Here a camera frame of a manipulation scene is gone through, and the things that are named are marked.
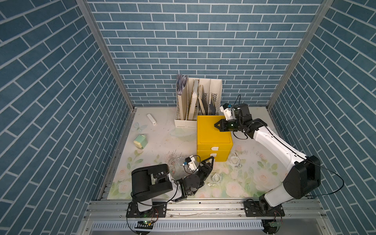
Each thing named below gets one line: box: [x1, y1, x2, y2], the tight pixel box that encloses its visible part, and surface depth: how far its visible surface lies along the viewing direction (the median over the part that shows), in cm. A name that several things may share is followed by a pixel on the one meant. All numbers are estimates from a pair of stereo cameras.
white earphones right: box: [229, 151, 242, 169], surface depth 93 cm
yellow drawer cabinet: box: [196, 115, 234, 163], surface depth 79 cm
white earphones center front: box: [207, 172, 223, 187], surface depth 86 cm
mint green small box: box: [133, 133, 149, 149], surface depth 95 cm
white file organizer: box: [174, 74, 223, 129], surface depth 105 cm
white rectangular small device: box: [146, 113, 157, 126], surface depth 110 cm
